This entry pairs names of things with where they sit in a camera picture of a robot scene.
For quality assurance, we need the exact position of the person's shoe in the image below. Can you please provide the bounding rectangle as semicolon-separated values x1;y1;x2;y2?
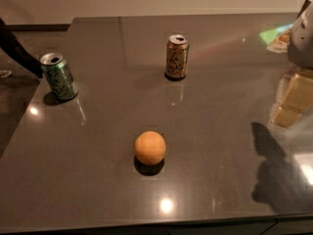
0;70;13;78

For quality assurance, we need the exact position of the orange soda can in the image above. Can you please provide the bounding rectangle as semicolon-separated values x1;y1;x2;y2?
165;34;189;80

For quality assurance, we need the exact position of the green soda can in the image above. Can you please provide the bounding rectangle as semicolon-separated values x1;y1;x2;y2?
40;52;78;101

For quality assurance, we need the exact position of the orange ball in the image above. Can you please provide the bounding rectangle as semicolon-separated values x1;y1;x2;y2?
135;131;166;165

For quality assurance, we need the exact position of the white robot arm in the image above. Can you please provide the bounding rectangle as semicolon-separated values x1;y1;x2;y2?
267;0;313;128

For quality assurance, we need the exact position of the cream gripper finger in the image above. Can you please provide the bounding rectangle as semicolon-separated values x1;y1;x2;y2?
270;104;301;128
276;73;313;113

